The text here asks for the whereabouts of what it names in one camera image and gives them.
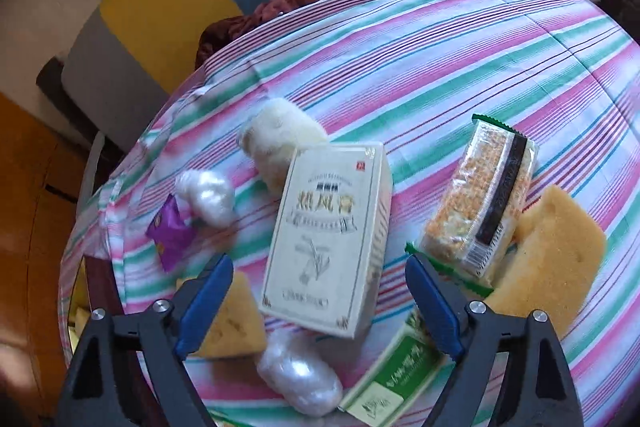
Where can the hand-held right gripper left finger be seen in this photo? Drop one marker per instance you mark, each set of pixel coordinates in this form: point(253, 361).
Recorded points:
point(206, 307)

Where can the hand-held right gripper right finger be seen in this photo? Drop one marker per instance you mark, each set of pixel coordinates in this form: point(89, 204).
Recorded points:
point(432, 307)

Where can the yellow sponge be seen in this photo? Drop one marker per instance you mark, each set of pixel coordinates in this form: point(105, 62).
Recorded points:
point(550, 257)
point(235, 327)

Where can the green and white box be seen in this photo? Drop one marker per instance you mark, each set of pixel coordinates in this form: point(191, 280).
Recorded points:
point(395, 377)

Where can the purple snack packet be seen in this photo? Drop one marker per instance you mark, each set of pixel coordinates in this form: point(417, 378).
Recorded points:
point(170, 232)

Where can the small pearly white ball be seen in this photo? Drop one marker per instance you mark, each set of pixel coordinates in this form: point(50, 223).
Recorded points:
point(210, 197)

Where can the cream medicine box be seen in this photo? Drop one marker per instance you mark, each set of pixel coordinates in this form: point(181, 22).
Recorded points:
point(325, 232)

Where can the yellow container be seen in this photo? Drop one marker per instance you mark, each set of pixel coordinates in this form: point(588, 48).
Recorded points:
point(75, 314)

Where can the large pearly white wrapped bundle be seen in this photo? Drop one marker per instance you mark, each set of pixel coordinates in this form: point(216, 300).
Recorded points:
point(300, 377)

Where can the rice cracker snack pack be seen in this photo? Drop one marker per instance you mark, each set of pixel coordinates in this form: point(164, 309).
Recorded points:
point(480, 197)

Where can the white plush toy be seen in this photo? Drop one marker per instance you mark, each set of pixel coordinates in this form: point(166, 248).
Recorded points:
point(280, 132)

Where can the dark red cloth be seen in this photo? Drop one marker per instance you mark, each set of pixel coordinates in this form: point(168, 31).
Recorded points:
point(270, 9)

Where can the grey yellow blue chair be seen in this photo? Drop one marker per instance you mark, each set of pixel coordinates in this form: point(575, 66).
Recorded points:
point(150, 7)

